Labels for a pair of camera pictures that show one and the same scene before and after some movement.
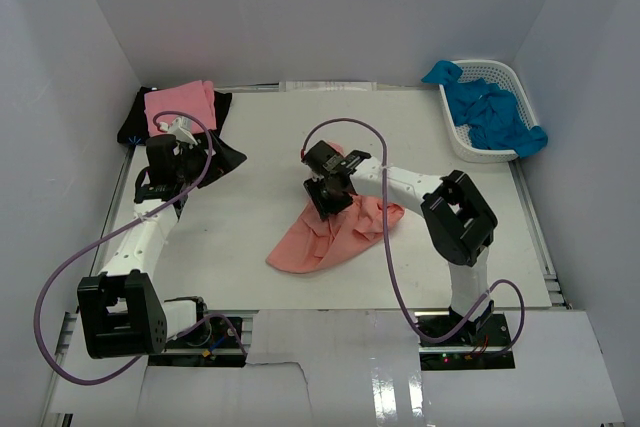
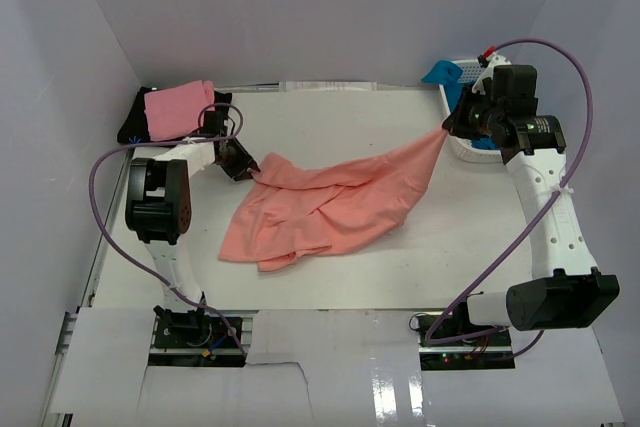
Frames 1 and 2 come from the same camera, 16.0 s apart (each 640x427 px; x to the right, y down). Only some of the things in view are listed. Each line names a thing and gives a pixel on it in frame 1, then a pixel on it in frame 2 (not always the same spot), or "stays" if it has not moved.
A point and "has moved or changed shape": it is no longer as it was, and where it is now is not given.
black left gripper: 224,161 to 245,161
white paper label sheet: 328,86 stays
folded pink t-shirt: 196,98 stays
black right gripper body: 325,198 to 481,112
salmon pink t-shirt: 317,243 has moved or changed shape
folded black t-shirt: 133,129 stays
